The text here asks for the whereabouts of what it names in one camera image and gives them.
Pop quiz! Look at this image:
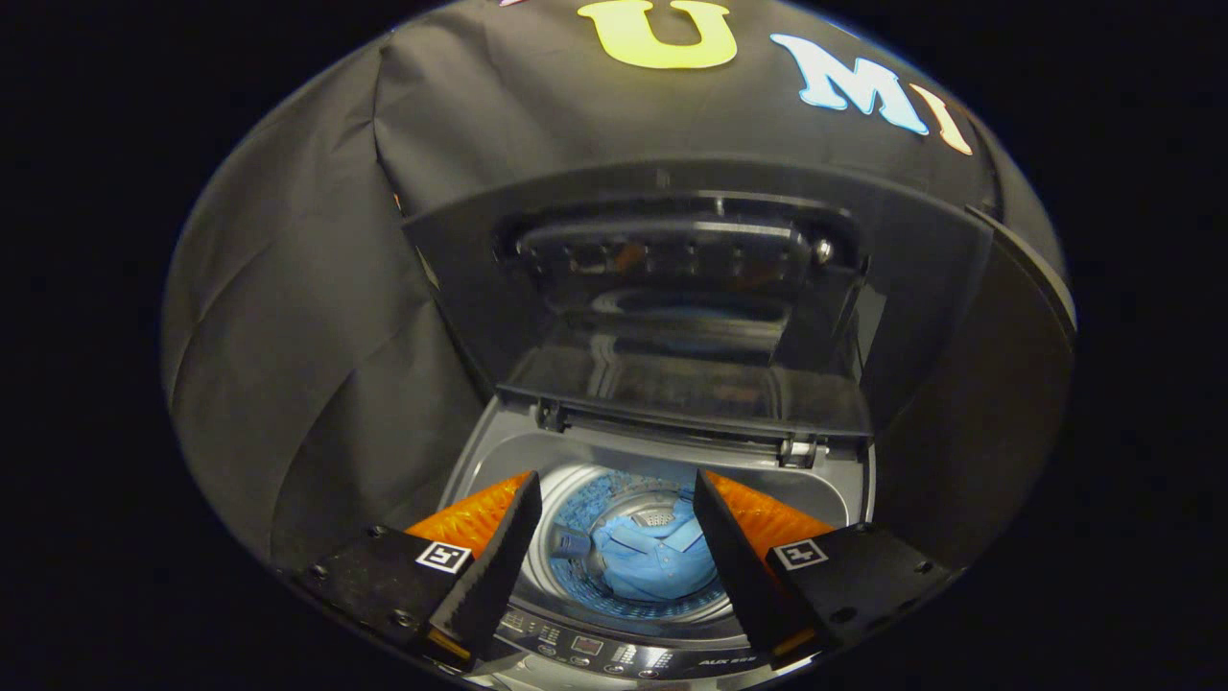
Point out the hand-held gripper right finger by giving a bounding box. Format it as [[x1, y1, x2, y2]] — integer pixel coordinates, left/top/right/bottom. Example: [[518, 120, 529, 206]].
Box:
[[692, 468, 954, 674]]

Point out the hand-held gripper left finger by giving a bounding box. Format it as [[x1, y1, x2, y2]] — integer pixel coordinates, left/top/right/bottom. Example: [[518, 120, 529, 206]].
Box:
[[292, 470, 545, 672]]

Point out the light blue polo shirt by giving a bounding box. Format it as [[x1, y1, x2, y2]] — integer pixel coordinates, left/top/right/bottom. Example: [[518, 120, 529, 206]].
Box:
[[587, 497, 721, 605]]

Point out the dark washing machine lid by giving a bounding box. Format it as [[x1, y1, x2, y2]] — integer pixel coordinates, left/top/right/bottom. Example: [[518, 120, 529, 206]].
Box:
[[401, 158, 1004, 458]]

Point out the grey cabinet with dark top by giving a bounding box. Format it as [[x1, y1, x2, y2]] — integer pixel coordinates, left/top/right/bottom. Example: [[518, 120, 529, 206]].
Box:
[[868, 205, 1077, 577]]

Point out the black backdrop cloth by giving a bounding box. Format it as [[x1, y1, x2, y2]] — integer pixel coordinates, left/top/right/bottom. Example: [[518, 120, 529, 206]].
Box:
[[161, 0, 1066, 577]]

